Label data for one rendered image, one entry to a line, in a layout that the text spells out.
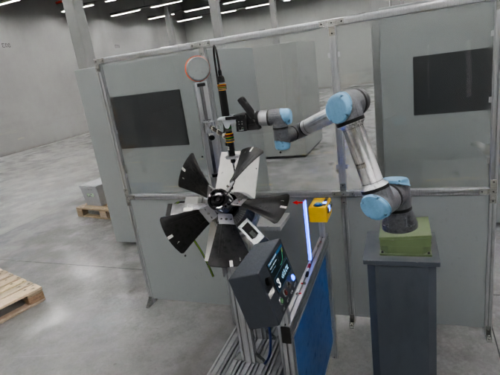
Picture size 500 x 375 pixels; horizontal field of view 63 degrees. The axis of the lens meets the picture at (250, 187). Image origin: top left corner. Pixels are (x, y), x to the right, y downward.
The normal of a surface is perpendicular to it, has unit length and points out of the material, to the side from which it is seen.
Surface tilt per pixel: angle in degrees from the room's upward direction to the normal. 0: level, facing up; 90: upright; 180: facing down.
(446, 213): 90
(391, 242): 90
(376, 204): 99
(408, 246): 90
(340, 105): 84
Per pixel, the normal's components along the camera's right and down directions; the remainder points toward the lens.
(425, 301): -0.32, 0.32
